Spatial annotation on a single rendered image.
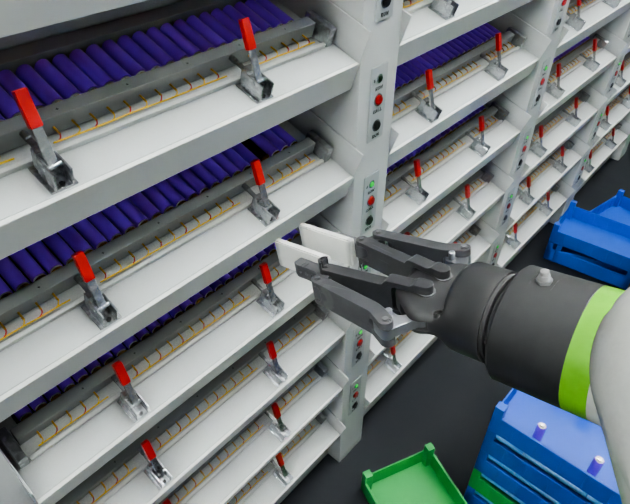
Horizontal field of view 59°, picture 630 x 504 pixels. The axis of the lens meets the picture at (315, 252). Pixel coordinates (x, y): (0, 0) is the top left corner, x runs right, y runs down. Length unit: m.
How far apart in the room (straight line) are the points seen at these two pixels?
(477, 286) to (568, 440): 0.93
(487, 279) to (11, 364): 0.50
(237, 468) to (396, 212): 0.60
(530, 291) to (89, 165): 0.43
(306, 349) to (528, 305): 0.76
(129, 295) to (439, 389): 1.20
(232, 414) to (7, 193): 0.60
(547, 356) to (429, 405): 1.31
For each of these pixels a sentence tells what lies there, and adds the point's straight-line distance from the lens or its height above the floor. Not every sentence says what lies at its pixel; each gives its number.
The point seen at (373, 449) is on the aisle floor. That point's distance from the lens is 1.60.
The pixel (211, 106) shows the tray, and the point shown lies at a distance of 0.69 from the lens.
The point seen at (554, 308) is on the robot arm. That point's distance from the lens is 0.40.
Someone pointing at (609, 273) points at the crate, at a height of 0.04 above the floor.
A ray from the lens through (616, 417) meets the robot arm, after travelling 0.27.
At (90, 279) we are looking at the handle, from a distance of 0.67.
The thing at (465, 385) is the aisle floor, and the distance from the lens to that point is 1.77.
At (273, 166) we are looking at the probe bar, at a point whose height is 0.93.
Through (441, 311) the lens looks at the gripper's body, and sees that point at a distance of 0.44.
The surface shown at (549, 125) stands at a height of 0.53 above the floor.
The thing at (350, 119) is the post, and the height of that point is 0.98.
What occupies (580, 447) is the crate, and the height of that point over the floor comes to 0.32.
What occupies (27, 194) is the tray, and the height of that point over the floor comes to 1.08.
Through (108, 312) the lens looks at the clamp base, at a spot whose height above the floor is 0.90.
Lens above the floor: 1.37
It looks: 40 degrees down
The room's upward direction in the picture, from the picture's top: straight up
